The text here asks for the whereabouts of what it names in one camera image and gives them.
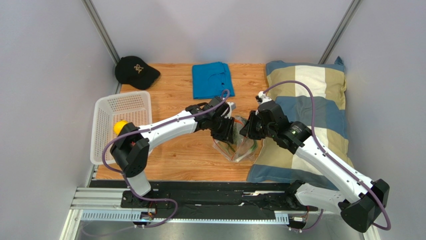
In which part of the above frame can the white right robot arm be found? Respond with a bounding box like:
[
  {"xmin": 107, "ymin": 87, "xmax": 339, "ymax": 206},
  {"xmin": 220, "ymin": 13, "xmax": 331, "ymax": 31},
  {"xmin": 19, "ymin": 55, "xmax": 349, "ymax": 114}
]
[{"xmin": 239, "ymin": 100, "xmax": 390, "ymax": 233}]

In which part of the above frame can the striped blue beige pillow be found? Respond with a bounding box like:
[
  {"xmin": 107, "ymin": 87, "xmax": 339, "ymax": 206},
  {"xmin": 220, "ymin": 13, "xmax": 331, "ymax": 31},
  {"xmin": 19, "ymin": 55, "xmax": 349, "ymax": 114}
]
[{"xmin": 246, "ymin": 57, "xmax": 352, "ymax": 190}]

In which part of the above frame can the green netted fake melon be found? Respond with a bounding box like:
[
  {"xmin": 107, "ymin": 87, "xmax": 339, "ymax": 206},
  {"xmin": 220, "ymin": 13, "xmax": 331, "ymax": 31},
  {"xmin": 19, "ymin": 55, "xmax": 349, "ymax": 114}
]
[{"xmin": 232, "ymin": 122, "xmax": 245, "ymax": 145}]

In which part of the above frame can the yellow fake pear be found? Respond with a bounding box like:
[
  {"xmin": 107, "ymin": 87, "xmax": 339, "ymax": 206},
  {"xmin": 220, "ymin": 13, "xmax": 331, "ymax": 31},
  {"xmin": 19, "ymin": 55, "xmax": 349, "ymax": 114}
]
[{"xmin": 113, "ymin": 120, "xmax": 128, "ymax": 136}]

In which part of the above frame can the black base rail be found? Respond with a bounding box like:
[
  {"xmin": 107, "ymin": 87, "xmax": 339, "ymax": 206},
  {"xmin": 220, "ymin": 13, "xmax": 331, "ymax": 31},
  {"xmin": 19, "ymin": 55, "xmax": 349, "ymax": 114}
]
[{"xmin": 71, "ymin": 180, "xmax": 319, "ymax": 225}]

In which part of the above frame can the black baseball cap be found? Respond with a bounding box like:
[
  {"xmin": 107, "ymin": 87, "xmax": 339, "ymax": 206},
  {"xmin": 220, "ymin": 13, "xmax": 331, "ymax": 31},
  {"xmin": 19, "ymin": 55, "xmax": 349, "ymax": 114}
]
[{"xmin": 114, "ymin": 56, "xmax": 161, "ymax": 90}]

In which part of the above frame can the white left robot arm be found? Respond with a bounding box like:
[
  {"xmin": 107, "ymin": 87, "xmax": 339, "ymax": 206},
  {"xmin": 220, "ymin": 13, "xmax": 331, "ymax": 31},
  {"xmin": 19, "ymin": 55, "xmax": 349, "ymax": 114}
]
[{"xmin": 105, "ymin": 96, "xmax": 235, "ymax": 197}]

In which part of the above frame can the white plastic basket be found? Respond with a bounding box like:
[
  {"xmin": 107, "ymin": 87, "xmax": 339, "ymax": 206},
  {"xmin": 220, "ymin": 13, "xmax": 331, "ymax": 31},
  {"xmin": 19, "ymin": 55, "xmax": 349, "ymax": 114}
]
[{"xmin": 90, "ymin": 90, "xmax": 152, "ymax": 166}]

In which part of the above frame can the clear zip top bag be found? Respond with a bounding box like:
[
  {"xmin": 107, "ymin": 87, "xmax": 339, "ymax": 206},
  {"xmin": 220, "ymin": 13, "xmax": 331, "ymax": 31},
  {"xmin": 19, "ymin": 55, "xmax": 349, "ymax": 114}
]
[{"xmin": 212, "ymin": 115, "xmax": 259, "ymax": 163}]

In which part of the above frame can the folded blue shirt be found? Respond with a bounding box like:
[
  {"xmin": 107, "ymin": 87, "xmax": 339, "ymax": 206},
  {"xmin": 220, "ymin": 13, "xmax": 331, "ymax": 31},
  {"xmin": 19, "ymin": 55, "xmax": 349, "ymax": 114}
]
[{"xmin": 191, "ymin": 61, "xmax": 236, "ymax": 100}]

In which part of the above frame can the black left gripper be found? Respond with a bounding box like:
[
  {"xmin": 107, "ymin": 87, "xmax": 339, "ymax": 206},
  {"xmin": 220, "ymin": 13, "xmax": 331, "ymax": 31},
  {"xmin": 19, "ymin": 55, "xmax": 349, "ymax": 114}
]
[{"xmin": 208, "ymin": 115, "xmax": 236, "ymax": 145}]

